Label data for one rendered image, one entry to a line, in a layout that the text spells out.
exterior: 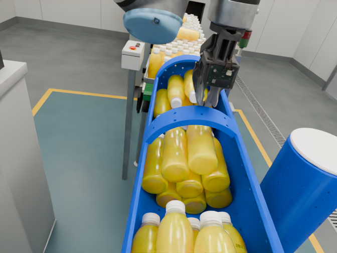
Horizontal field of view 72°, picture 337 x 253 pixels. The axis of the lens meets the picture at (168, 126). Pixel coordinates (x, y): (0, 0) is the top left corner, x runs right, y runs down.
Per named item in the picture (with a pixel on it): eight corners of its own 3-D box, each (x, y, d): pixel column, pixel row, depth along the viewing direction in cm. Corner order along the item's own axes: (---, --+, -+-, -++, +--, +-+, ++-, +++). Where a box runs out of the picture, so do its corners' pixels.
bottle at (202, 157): (222, 156, 51) (211, 112, 67) (190, 153, 51) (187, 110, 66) (214, 178, 55) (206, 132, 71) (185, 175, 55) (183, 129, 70)
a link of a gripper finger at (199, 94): (191, 118, 56) (200, 83, 51) (189, 105, 61) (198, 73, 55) (203, 120, 56) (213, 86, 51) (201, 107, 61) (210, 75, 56)
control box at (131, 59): (121, 68, 127) (122, 49, 121) (127, 56, 144) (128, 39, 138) (139, 71, 128) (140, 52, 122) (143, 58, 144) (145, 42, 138)
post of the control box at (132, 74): (121, 179, 192) (129, 64, 134) (122, 175, 195) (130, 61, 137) (126, 179, 192) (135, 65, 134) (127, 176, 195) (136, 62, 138)
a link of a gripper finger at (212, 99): (203, 120, 56) (213, 86, 51) (201, 107, 61) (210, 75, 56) (215, 122, 56) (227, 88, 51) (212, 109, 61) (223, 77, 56)
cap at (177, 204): (181, 205, 45) (181, 197, 47) (163, 208, 46) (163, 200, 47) (187, 216, 47) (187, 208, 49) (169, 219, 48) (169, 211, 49)
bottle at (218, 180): (208, 197, 59) (202, 149, 74) (235, 189, 57) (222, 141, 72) (197, 180, 56) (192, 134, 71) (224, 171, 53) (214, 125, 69)
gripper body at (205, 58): (197, 87, 49) (212, 27, 42) (194, 71, 56) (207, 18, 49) (232, 92, 50) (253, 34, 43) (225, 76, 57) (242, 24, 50)
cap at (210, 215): (226, 223, 41) (225, 214, 42) (210, 215, 40) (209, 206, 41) (211, 232, 43) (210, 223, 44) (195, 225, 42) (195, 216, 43)
